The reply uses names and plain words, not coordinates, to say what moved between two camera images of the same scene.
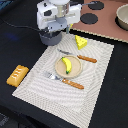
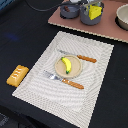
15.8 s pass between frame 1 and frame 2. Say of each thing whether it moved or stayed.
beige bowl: stayed
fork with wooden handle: stayed
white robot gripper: moved
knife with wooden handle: stayed
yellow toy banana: stayed
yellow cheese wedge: moved
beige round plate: stayed
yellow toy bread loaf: stayed
